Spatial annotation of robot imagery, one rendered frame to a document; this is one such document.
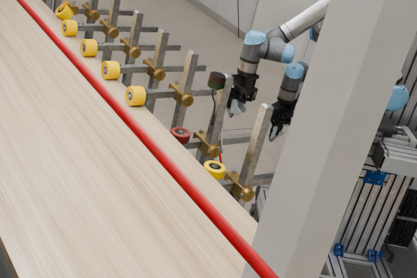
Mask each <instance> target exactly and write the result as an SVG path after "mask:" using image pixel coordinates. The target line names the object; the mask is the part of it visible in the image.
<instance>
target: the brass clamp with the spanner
mask: <svg viewBox="0 0 417 278"><path fill-rule="evenodd" d="M206 134H207V133H206V132H205V131H204V133H203V134H200V133H199V132H194V135H193V138H198V139H199V140H200V141H201V142H202V143H201V146H200V148H198V149H199V150H200V151H201V152H202V153H203V154H204V155H205V156H209V157H211V158H216V157H217V156H218V155H219V154H220V149H219V147H218V146H219V144H218V143H217V144H212V145H209V144H208V143H207V142H206V141H205V137H206Z"/></svg>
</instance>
